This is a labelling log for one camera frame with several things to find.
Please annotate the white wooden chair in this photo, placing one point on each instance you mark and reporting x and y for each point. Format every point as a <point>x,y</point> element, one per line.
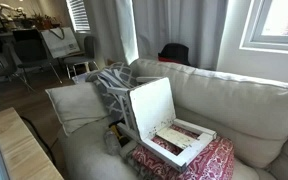
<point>152,106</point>

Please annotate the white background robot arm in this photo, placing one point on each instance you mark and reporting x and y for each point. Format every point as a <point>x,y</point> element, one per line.
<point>5,10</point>

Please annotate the grey upholstered chair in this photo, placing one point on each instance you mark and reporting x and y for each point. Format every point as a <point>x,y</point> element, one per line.
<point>89,46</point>

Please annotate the beige fabric sofa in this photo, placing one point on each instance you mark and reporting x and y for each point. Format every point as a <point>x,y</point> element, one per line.
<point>244,103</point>

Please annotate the grey white lattice blanket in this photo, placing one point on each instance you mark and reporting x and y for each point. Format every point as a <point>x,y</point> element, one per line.
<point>117,71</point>

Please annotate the yellow black hand tool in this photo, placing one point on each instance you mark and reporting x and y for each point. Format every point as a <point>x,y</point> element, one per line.
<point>120,132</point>

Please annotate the black hat red band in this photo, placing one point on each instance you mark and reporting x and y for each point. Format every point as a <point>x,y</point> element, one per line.
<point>175,51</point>

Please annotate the clear plastic bottle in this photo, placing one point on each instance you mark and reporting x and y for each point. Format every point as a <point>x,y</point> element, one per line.
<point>112,143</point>

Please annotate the beige throw pillow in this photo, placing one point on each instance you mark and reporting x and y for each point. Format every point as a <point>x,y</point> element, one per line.
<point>77,105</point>

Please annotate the white curtain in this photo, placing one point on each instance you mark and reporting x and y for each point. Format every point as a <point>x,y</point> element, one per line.
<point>184,23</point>

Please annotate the white tote bag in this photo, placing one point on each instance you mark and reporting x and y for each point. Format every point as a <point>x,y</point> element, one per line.
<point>59,43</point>

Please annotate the white window blinds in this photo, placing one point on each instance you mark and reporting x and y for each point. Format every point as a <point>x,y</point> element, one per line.
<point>79,15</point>

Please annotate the red patterned folded blanket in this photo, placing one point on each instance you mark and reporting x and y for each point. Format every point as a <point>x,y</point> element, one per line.
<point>214,163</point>

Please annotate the potted plants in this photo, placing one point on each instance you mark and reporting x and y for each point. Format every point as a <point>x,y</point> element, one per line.
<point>42,21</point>

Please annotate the light wooden table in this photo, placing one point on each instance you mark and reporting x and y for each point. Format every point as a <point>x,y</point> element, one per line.
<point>20,146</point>

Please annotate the white framed window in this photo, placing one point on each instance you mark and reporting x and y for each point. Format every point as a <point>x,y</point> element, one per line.
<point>284,16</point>

